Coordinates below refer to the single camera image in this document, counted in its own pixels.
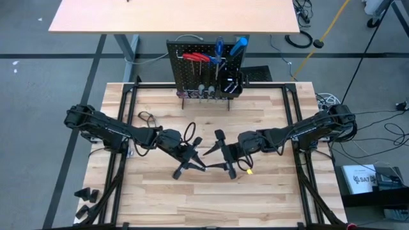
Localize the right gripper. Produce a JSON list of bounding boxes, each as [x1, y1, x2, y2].
[[203, 128, 243, 180]]

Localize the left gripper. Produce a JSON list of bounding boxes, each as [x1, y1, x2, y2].
[[172, 136, 207, 180]]

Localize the red T-handle hex key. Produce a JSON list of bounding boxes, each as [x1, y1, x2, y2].
[[192, 52, 212, 77], [181, 52, 203, 77]]

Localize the clear blue handled screwdriver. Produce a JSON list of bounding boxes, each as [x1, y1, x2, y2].
[[213, 36, 225, 81]]

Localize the large blue black screwdriver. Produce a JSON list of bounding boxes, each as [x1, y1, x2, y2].
[[219, 37, 249, 73]]

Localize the black plastic pegboard bin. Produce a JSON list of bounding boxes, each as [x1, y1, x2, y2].
[[219, 71, 244, 99]]

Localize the black metal pegboard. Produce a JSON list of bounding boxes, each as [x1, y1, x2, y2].
[[165, 41, 246, 114]]

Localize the black grid floor mat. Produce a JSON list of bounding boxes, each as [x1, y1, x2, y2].
[[239, 65, 274, 83]]

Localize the white printed box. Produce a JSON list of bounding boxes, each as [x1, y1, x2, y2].
[[341, 164, 378, 195]]

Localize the light wooden desk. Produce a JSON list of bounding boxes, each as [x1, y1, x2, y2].
[[47, 0, 301, 84]]

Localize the black low shelf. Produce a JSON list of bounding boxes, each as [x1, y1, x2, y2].
[[338, 185, 409, 208]]

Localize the black grey device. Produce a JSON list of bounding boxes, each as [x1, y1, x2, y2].
[[374, 165, 406, 190]]

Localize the office chair base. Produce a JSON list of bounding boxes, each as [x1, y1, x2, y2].
[[362, 0, 409, 29]]

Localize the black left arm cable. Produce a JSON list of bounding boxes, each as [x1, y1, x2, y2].
[[183, 122, 197, 144]]

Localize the chrome ring tool rail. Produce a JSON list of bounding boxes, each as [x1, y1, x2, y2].
[[181, 91, 228, 104]]

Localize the black aluminium table frame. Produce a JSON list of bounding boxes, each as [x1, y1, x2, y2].
[[73, 75, 351, 230]]

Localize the chrome hook rail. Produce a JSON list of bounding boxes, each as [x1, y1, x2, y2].
[[174, 52, 236, 65]]

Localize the thin black cable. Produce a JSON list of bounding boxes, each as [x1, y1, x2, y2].
[[270, 34, 298, 82]]

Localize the grey cable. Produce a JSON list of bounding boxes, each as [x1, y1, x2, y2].
[[124, 33, 205, 66]]

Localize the black coiled cable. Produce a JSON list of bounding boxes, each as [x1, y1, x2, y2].
[[284, 30, 314, 49]]

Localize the black cable bundle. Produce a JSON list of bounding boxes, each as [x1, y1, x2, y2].
[[292, 0, 313, 29]]

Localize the long black slanting cable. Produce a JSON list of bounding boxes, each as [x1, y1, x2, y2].
[[340, 0, 394, 105]]

